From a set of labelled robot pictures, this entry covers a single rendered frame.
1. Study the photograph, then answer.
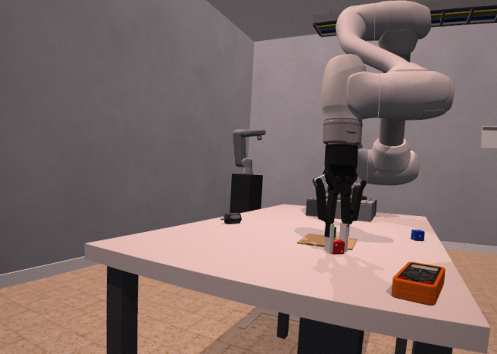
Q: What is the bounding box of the red die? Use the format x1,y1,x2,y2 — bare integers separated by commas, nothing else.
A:
331,239,345,255

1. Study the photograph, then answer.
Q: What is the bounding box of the orange pocket multimeter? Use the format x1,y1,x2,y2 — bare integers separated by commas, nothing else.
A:
392,262,445,305

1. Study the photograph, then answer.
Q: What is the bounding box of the blue die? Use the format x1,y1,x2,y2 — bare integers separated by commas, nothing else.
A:
411,230,425,241

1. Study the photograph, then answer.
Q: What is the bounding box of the tan flat mat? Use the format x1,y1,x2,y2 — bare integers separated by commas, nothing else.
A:
297,233,357,250

